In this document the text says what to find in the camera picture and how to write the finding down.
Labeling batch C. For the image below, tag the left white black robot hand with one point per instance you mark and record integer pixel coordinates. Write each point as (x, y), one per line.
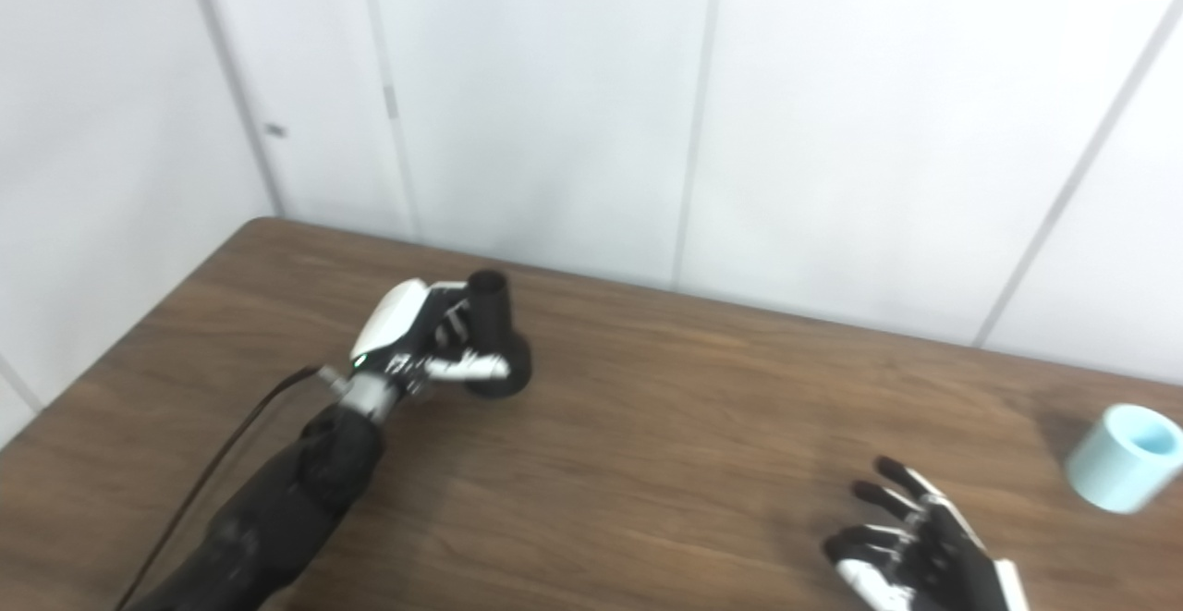
(397, 324)

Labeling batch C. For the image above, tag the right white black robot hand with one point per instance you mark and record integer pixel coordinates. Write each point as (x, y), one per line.
(933, 556)

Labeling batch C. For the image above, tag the black flared nozzle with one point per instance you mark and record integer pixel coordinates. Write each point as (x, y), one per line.
(494, 334)

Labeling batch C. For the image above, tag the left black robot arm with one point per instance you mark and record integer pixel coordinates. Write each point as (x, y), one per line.
(277, 509)

